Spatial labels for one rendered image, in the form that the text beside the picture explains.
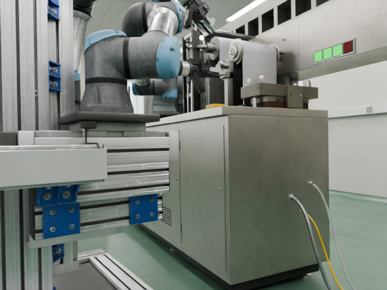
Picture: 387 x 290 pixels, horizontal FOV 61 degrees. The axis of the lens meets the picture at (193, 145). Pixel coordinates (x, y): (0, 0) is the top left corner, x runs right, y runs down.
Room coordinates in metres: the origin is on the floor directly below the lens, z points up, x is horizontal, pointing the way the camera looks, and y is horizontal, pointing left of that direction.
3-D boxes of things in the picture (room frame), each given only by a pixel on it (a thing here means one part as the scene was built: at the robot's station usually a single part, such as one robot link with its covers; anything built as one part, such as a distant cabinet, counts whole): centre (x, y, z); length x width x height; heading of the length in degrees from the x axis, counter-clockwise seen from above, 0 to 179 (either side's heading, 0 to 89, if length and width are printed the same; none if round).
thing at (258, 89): (1.76, -0.47, 1.00); 0.40 x 0.16 x 0.06; 117
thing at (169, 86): (1.60, 0.13, 1.01); 0.11 x 0.08 x 0.11; 90
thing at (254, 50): (2.02, -0.30, 1.16); 0.39 x 0.23 x 0.51; 27
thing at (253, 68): (1.85, -0.38, 1.11); 0.23 x 0.01 x 0.18; 117
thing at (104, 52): (0.93, 0.24, 0.98); 0.13 x 0.12 x 0.14; 90
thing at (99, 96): (0.93, 0.24, 0.87); 0.15 x 0.15 x 0.10
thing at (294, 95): (1.68, -0.53, 0.96); 0.10 x 0.03 x 0.11; 117
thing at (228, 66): (1.86, -0.19, 1.05); 0.06 x 0.05 x 0.31; 117
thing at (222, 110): (2.70, 0.14, 0.88); 2.52 x 0.66 x 0.04; 27
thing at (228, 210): (2.71, 0.13, 0.43); 2.52 x 0.64 x 0.86; 27
